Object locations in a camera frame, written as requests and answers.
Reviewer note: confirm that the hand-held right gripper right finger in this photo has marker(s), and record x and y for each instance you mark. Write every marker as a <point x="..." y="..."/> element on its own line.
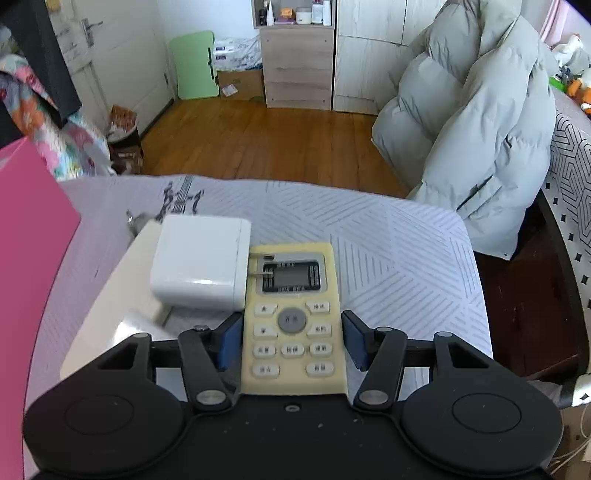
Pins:
<point x="355" y="341"/>

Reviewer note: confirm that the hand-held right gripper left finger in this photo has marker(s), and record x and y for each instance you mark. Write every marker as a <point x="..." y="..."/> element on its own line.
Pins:
<point x="229" y="341"/>

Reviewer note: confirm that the cream yellow remote control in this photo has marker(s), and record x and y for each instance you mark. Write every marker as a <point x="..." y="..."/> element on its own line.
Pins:
<point x="293" y="350"/>

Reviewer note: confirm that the white charger adapter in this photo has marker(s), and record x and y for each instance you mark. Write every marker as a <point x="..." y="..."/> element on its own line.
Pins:
<point x="198" y="263"/>

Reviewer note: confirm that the beige cloth strip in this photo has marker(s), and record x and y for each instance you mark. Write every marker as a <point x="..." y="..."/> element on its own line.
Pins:
<point x="111" y="295"/>

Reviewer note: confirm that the pink cardboard box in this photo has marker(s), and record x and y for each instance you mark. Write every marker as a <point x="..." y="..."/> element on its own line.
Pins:
<point x="27" y="277"/>

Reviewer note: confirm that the small silver metal piece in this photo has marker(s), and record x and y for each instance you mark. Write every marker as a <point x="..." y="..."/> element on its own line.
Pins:
<point x="137" y="221"/>

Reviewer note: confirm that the trash bin with bag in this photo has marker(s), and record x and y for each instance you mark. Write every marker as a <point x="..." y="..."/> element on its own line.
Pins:
<point x="124" y="143"/>

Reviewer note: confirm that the grey puffer jacket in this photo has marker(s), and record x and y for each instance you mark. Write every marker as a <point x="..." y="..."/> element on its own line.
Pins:
<point x="485" y="138"/>

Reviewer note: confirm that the brown cardboard box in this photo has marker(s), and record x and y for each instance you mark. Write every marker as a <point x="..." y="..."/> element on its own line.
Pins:
<point x="242" y="85"/>

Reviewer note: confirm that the floral quilt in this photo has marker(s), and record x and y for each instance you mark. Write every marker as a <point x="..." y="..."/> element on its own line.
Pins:
<point x="69" y="138"/>

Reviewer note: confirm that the light wooden wardrobe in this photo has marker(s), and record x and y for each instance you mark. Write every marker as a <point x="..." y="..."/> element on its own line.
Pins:
<point x="360" y="69"/>

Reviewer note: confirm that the geometric patterned cloth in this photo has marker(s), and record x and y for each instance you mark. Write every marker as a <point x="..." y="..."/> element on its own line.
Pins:
<point x="572" y="175"/>

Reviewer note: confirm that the green folding table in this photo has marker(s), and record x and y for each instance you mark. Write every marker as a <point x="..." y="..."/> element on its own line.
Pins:
<point x="194" y="64"/>

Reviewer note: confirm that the wooden shelf drawer cabinet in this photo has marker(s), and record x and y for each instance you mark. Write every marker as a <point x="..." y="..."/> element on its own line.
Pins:
<point x="298" y="64"/>

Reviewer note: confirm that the white blue tissue pack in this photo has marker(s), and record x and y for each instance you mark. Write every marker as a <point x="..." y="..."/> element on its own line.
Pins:
<point x="238" y="53"/>

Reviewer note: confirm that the white door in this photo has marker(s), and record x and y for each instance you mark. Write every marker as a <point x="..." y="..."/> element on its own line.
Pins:
<point x="120" y="69"/>

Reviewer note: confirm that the white jar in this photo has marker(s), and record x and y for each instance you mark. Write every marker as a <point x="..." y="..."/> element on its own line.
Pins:
<point x="303" y="16"/>

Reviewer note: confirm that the small orange box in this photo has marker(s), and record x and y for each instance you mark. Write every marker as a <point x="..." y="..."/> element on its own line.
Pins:
<point x="287" y="15"/>

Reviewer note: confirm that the orange plush toy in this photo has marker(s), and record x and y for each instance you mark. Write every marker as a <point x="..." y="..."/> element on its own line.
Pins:
<point x="581" y="90"/>

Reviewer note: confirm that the dark grey coat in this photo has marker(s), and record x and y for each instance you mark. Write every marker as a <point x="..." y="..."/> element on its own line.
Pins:
<point x="41" y="60"/>

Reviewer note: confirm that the white plush toy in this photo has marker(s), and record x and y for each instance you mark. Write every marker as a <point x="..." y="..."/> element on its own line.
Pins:
<point x="570" y="53"/>

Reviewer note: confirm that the pink curtain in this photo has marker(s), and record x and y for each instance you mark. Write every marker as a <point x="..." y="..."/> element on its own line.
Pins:
<point x="558" y="23"/>

